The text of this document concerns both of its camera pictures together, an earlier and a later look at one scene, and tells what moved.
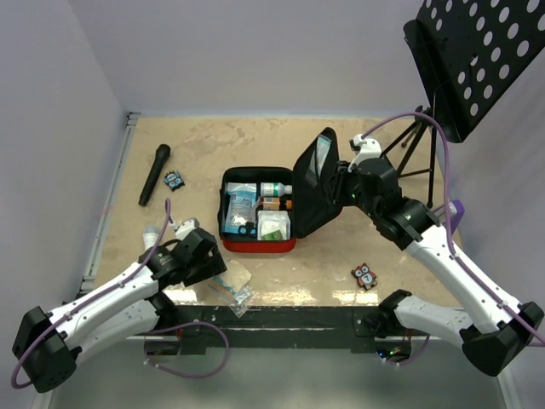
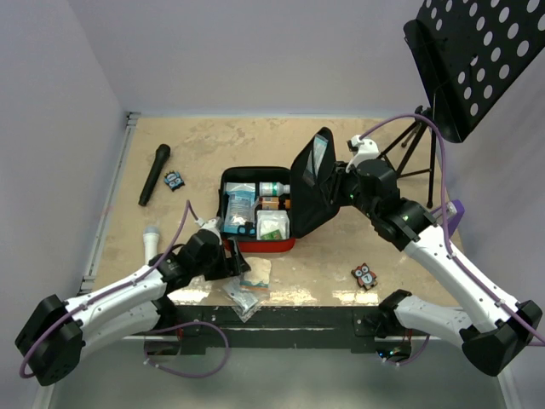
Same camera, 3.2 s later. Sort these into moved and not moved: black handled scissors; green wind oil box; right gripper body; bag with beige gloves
Moved: bag with beige gloves
Not moved: green wind oil box; right gripper body; black handled scissors
